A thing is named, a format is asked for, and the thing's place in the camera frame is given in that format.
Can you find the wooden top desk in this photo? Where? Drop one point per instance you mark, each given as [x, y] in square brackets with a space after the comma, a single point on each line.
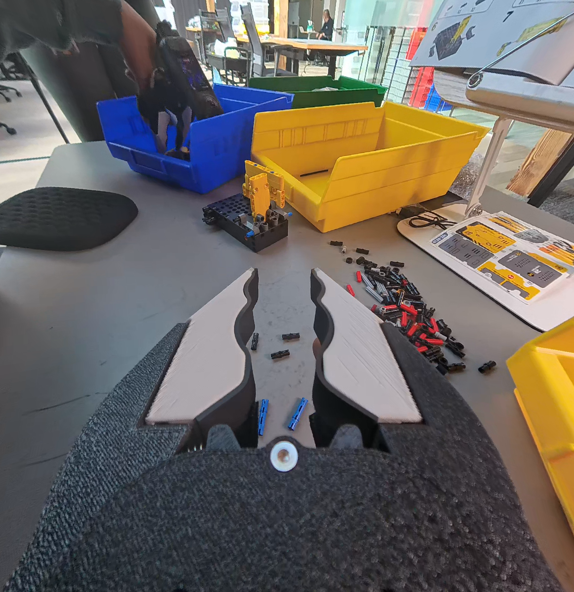
[314, 45]

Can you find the black power adapter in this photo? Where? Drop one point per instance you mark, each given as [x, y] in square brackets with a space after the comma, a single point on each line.
[409, 212]

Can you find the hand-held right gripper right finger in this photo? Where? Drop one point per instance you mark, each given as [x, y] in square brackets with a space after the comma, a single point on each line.
[365, 370]

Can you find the open instruction booklet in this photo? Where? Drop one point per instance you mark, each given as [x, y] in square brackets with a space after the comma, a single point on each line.
[499, 27]

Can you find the person's right hand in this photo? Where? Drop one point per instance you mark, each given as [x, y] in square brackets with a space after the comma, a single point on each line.
[316, 347]

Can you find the black office chair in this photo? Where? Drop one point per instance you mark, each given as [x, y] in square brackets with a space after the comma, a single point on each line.
[259, 41]
[4, 91]

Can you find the thin black lego axle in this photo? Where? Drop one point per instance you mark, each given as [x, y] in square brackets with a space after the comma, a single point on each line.
[314, 173]

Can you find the black mesh pad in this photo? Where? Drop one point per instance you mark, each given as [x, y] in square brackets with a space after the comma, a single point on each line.
[60, 217]

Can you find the black and yellow lego model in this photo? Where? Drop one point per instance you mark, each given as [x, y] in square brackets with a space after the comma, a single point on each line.
[254, 231]

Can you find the blue plastic bin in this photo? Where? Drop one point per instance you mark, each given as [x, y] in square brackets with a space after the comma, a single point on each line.
[213, 152]

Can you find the person's left hand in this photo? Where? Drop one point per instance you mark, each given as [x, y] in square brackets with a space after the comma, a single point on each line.
[145, 60]

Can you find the green plastic bin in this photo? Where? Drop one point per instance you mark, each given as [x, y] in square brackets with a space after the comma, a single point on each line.
[351, 95]

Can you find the stack of red blue crates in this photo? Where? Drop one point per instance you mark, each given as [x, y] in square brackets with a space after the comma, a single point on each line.
[421, 78]

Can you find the person's left forearm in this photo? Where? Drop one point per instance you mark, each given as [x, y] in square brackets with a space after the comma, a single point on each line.
[60, 23]

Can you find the wooden book stand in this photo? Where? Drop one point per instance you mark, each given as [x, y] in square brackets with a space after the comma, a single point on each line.
[523, 101]

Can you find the pile of small lego pins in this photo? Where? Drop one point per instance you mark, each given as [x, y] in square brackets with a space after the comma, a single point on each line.
[407, 314]

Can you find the clear plastic bags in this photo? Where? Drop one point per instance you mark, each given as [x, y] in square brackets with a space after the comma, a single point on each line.
[326, 89]

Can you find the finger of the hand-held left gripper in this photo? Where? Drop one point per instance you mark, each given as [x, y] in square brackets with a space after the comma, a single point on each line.
[184, 129]
[163, 132]

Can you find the yellow plastic bin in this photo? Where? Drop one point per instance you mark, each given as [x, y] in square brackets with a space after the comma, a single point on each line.
[550, 370]
[384, 194]

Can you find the sticker sheet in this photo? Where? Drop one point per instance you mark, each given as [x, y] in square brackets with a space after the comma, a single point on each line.
[509, 254]

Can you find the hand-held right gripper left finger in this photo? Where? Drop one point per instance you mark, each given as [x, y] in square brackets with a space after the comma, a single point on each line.
[208, 370]

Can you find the wooden post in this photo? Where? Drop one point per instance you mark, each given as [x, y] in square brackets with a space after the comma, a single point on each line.
[541, 162]

